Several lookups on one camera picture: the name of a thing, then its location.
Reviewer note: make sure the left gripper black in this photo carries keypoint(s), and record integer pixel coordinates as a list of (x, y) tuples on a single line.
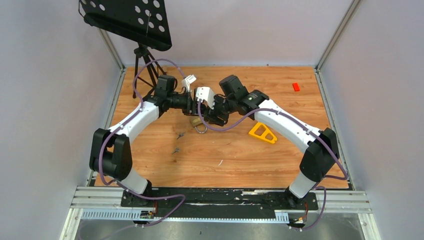
[(192, 109)]

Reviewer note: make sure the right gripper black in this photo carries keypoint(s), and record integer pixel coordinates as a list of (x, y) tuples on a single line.
[(213, 115)]

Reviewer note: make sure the brass padlock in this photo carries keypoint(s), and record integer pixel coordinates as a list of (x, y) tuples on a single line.
[(198, 125)]

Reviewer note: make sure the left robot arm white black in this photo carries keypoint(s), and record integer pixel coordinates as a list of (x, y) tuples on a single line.
[(111, 148)]

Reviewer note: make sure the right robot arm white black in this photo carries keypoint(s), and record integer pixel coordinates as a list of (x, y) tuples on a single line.
[(319, 147)]

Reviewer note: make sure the yellow triangular plastic piece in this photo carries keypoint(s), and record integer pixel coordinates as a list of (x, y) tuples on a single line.
[(262, 132)]

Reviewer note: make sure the small red block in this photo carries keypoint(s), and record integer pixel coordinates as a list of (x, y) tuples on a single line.
[(296, 87)]

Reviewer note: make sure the black music stand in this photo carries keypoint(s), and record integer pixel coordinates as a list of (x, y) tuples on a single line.
[(144, 22)]

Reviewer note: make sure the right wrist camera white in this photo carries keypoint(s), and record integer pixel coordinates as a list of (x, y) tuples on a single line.
[(205, 94)]

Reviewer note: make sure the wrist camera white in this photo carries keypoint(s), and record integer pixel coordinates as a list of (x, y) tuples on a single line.
[(187, 81), (205, 94)]

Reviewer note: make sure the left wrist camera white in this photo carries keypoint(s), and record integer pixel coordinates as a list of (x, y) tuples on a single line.
[(187, 81)]

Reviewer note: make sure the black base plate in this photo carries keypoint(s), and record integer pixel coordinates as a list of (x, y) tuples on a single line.
[(208, 203)]

